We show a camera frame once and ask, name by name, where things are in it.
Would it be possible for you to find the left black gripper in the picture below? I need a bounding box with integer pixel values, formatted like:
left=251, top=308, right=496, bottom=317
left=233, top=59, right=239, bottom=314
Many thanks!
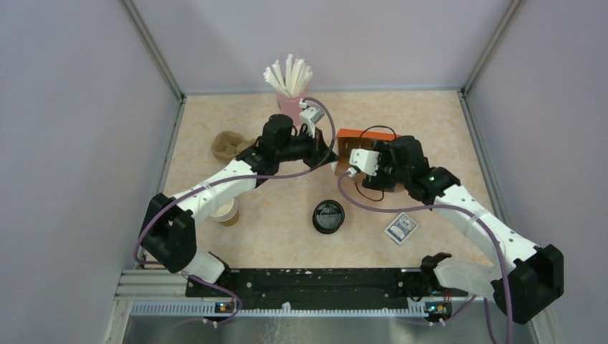
left=276, top=125, right=338, bottom=168

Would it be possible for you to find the orange paper bag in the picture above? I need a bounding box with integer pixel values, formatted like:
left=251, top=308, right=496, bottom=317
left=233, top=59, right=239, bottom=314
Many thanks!
left=331, top=125, right=401, bottom=202

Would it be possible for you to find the stack of black cup lids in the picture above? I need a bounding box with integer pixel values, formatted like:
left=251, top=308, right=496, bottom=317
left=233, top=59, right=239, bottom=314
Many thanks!
left=312, top=200, right=346, bottom=234

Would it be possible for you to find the stack of brown paper cups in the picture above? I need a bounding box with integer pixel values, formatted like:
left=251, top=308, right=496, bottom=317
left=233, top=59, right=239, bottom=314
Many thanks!
left=210, top=199, right=240, bottom=226

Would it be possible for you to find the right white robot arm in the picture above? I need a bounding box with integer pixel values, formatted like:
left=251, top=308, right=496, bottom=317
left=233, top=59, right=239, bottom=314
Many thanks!
left=349, top=135, right=564, bottom=325

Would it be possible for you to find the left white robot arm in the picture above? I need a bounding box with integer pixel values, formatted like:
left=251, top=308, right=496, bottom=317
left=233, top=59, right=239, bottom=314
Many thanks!
left=137, top=109, right=337, bottom=296

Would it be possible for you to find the pink straw holder cup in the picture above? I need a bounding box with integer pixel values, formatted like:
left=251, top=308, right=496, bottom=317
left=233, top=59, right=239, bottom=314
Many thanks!
left=277, top=91, right=308, bottom=127

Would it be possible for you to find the blue playing card box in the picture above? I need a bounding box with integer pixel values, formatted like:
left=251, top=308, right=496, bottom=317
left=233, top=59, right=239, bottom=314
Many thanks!
left=384, top=212, right=419, bottom=246

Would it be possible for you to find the brown pulp cup carrier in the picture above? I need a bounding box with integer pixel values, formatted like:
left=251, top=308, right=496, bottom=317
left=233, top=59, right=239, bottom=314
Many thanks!
left=211, top=130, right=255, bottom=162

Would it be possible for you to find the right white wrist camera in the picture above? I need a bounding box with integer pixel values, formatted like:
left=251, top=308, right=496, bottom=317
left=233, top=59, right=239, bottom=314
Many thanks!
left=346, top=148, right=380, bottom=178

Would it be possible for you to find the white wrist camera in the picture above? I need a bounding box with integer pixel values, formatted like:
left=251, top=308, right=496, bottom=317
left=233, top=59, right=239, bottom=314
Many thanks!
left=299, top=98, right=325, bottom=138
left=346, top=148, right=380, bottom=178

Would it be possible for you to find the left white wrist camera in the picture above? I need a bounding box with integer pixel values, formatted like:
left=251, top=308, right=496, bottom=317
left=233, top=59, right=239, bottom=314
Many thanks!
left=299, top=98, right=325, bottom=138

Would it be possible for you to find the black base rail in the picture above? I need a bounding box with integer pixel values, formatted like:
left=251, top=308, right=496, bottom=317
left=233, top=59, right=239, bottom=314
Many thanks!
left=185, top=268, right=445, bottom=310

